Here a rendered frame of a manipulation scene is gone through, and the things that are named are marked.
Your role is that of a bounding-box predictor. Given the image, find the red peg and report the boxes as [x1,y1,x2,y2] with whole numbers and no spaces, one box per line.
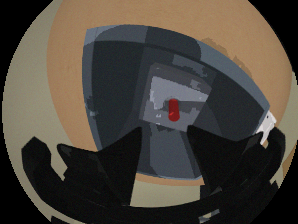
[168,99,180,121]

